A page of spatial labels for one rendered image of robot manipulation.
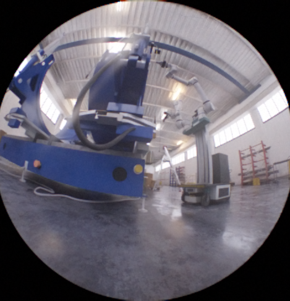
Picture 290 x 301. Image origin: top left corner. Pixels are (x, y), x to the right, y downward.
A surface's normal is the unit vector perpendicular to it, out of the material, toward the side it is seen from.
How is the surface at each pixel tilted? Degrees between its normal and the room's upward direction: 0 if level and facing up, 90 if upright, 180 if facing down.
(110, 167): 90
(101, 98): 135
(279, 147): 90
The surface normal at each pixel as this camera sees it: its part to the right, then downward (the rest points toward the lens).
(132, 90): 0.08, 0.37
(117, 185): 0.17, -0.29
